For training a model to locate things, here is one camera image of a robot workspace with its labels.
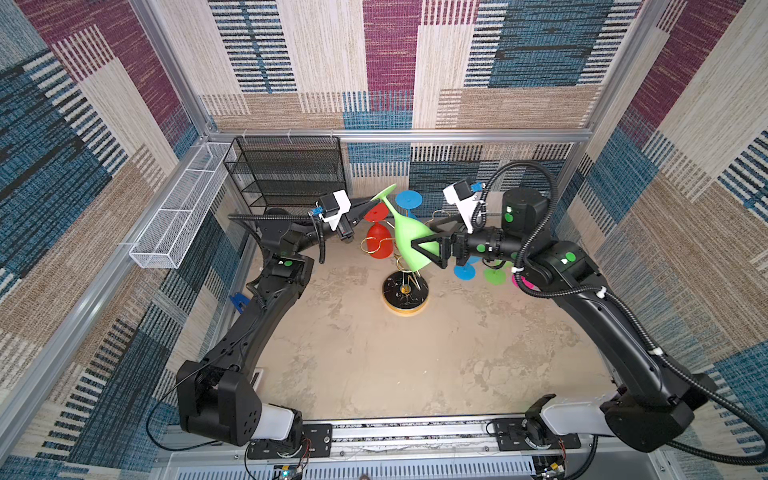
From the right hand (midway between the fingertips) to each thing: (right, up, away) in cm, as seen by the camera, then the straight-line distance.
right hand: (424, 241), depth 60 cm
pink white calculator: (-42, -36, +19) cm, 58 cm away
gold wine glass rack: (-1, -16, +38) cm, 41 cm away
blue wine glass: (-1, +12, +25) cm, 27 cm away
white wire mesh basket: (-74, +1, +31) cm, 80 cm away
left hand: (-9, +9, -1) cm, 13 cm away
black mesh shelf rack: (-44, +26, +48) cm, 70 cm away
